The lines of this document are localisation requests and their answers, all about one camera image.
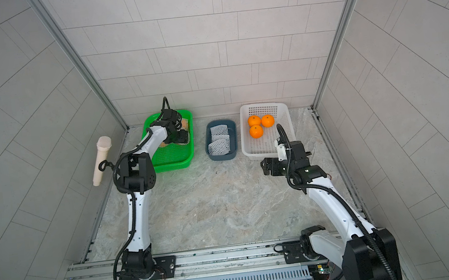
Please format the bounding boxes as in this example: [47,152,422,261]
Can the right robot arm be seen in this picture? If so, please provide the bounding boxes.
[261,125,403,280]

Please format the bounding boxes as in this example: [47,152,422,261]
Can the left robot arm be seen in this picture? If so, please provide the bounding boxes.
[93,97,190,280]

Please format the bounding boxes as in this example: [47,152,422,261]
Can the white plastic basket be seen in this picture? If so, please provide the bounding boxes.
[240,102,296,161]

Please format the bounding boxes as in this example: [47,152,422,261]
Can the dark blue plastic tub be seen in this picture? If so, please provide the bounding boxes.
[205,119,238,161]

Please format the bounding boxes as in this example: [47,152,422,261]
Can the right green circuit board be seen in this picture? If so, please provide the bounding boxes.
[308,263,334,280]

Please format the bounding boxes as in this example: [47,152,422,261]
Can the netted orange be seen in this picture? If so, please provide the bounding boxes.
[261,114,275,128]
[182,119,189,130]
[249,124,263,139]

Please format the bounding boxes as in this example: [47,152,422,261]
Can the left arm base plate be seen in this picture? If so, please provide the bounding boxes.
[117,256,177,280]

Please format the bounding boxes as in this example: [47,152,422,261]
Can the white foam net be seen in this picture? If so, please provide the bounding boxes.
[208,140,231,157]
[210,124,229,136]
[211,134,230,142]

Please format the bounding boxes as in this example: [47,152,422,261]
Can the green plastic basket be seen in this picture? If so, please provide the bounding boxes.
[139,110,195,174]

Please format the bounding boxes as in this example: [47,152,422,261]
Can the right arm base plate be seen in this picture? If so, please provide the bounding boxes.
[274,240,318,264]

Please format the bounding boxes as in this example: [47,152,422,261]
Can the aluminium rail frame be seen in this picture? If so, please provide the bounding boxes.
[64,236,328,280]

